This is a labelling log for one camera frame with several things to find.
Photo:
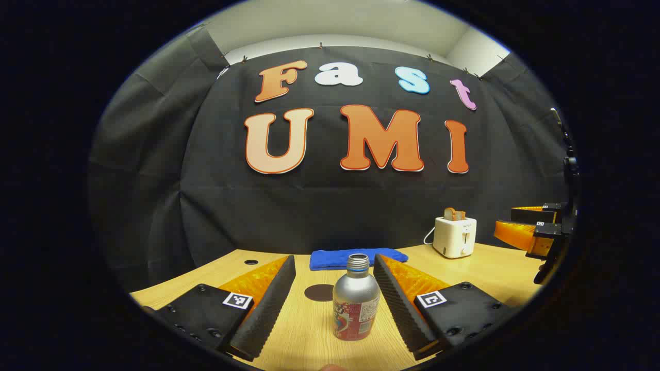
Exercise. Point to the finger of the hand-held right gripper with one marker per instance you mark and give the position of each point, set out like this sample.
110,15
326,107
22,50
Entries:
515,233
531,215

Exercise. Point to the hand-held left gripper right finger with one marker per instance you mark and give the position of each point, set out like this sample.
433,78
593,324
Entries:
399,309

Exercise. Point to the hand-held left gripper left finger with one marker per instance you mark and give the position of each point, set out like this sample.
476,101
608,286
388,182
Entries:
268,309

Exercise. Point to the silver water bottle red label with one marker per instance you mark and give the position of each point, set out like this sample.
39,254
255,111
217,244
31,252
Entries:
356,304

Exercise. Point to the dark round coaster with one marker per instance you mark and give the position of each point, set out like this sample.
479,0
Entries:
317,292

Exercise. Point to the white toaster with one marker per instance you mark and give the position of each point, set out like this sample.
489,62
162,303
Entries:
454,237

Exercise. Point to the blue folded towel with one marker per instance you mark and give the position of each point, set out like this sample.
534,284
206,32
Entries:
330,259

